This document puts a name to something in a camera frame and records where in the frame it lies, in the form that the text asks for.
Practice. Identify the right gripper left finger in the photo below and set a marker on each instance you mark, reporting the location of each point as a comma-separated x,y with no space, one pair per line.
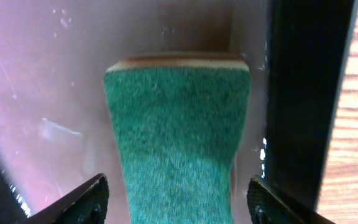
88,203

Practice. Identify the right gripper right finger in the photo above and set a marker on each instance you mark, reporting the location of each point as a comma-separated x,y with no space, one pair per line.
268,204

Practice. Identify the green scrubbing sponge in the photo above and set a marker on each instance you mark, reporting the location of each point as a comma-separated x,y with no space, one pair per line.
178,123

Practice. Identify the black water tray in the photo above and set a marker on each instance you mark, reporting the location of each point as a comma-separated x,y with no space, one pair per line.
54,127

